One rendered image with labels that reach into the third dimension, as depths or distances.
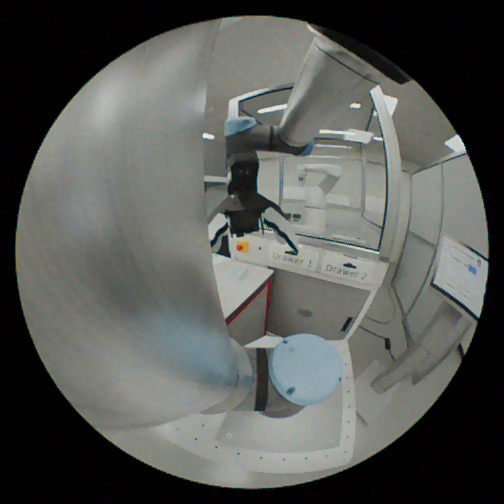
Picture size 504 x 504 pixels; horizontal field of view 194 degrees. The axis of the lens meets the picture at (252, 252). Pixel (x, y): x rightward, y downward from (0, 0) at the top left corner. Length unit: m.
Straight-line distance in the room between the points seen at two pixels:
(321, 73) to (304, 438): 0.58
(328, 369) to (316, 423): 0.25
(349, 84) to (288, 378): 0.31
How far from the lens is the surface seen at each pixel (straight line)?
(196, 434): 0.44
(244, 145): 0.37
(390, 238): 0.81
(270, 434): 0.41
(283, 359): 0.20
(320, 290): 0.89
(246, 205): 0.25
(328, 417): 0.46
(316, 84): 0.19
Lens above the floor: 1.18
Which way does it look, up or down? 22 degrees down
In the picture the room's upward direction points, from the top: straight up
